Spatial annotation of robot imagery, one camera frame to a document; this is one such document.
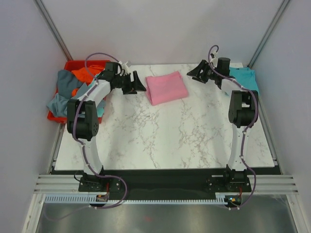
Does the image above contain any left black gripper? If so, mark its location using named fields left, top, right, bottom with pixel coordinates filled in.
left=115, top=72, right=146, bottom=95

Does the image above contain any right frame post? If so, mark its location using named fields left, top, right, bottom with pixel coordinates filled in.
left=247, top=0, right=292, bottom=68

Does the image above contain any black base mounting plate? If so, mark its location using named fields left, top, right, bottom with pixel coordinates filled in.
left=65, top=167, right=281, bottom=200

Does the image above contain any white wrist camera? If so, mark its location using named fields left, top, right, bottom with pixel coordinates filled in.
left=210, top=53, right=217, bottom=63
left=121, top=61, right=131, bottom=70

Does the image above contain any mint green t shirt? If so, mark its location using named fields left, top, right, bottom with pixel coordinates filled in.
left=97, top=101, right=105, bottom=118

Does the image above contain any aluminium extrusion rail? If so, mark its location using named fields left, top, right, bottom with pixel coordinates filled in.
left=35, top=175, right=298, bottom=195

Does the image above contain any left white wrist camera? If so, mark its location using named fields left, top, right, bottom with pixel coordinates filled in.
left=121, top=61, right=131, bottom=70

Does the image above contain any pink t shirt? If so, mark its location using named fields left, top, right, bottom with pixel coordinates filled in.
left=145, top=71, right=189, bottom=106

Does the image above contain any orange t shirt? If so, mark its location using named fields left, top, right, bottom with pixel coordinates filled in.
left=72, top=65, right=104, bottom=86

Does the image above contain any grey blue t shirt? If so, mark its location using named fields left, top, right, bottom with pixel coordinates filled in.
left=47, top=70, right=88, bottom=117

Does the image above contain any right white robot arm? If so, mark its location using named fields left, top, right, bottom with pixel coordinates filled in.
left=187, top=57, right=258, bottom=192

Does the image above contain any left frame post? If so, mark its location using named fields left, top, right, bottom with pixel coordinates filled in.
left=34, top=0, right=73, bottom=61

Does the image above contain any frame post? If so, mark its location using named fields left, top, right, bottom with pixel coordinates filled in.
left=247, top=0, right=292, bottom=68
left=34, top=0, right=73, bottom=61

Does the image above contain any white slotted cable duct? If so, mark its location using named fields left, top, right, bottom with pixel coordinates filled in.
left=45, top=193, right=242, bottom=204

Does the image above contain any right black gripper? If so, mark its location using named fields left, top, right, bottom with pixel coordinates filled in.
left=186, top=60, right=218, bottom=84

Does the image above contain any folded teal t shirt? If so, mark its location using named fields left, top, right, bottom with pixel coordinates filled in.
left=229, top=67, right=259, bottom=93

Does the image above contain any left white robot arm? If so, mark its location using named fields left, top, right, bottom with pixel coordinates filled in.
left=67, top=62, right=146, bottom=192

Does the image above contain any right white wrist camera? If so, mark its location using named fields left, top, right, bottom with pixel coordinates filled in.
left=210, top=53, right=217, bottom=63

